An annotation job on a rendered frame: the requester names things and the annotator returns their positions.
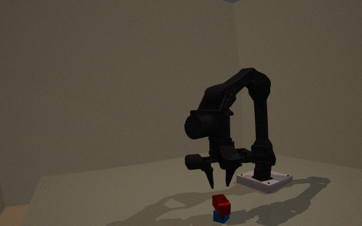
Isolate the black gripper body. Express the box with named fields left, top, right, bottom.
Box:
left=185, top=134, right=254, bottom=170

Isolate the red cube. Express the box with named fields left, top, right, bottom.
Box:
left=216, top=199, right=231, bottom=216
left=212, top=194, right=226, bottom=210

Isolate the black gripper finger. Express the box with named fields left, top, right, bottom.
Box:
left=201, top=167, right=214, bottom=189
left=226, top=163, right=242, bottom=187

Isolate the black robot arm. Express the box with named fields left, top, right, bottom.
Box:
left=184, top=67, right=276, bottom=182

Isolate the blue cube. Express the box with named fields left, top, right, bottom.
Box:
left=213, top=210, right=230, bottom=224

